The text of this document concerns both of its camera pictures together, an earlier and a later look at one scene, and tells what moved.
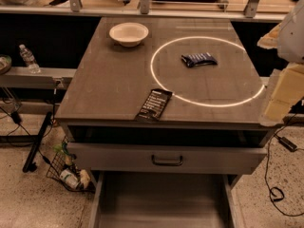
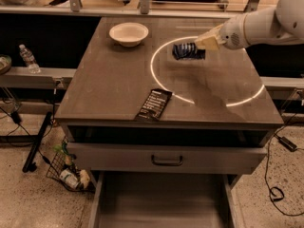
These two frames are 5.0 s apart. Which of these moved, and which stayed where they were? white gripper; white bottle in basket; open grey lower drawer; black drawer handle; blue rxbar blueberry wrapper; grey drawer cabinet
Moved: blue rxbar blueberry wrapper; white gripper
Stayed: grey drawer cabinet; white bottle in basket; open grey lower drawer; black drawer handle
